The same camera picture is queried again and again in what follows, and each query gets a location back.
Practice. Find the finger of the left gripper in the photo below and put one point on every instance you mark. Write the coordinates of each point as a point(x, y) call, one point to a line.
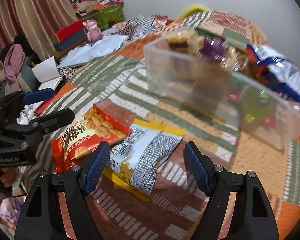
point(53, 121)
point(38, 96)

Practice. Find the yellow white snack bag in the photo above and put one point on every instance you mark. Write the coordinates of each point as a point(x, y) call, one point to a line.
point(133, 163)

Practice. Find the green jelly cup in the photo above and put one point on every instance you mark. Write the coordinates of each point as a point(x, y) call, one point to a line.
point(257, 105)

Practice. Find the clear plastic storage bin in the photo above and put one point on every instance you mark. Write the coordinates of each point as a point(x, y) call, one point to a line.
point(206, 87)

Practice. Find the blue white snack bag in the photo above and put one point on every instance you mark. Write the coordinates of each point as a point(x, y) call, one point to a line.
point(275, 71)

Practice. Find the cracker pack clear wrap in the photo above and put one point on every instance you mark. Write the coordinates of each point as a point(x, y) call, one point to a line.
point(185, 41)

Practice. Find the brown snacks green-sealed bag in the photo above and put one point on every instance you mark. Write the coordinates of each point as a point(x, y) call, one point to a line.
point(243, 64)

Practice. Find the purple coconut roll pack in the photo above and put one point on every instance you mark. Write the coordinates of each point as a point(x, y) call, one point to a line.
point(214, 49)

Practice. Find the operator left hand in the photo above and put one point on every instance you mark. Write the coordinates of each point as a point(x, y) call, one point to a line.
point(9, 176)

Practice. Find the pink garment on chair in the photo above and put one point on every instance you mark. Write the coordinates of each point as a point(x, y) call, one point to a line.
point(13, 64)

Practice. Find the red gift box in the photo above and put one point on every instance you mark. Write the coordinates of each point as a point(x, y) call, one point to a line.
point(67, 31)

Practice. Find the red cracker snack bag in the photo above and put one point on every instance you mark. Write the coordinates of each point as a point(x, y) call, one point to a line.
point(84, 136)

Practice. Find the patchwork striped blanket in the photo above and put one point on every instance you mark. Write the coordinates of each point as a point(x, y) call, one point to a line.
point(117, 83)

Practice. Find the pink plush toy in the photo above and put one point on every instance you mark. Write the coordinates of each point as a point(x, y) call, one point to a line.
point(94, 33)

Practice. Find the white pillow cloth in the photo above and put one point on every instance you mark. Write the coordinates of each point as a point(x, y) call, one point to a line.
point(90, 51)

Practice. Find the striped pink curtain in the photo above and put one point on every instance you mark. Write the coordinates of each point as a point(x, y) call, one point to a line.
point(38, 20)

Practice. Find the green storage box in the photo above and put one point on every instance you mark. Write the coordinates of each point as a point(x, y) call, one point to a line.
point(108, 17)

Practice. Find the checkered patterned sheet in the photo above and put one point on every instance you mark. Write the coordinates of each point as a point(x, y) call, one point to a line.
point(139, 27)

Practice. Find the yellow pool noodle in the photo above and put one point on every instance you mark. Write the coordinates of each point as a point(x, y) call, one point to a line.
point(192, 10)

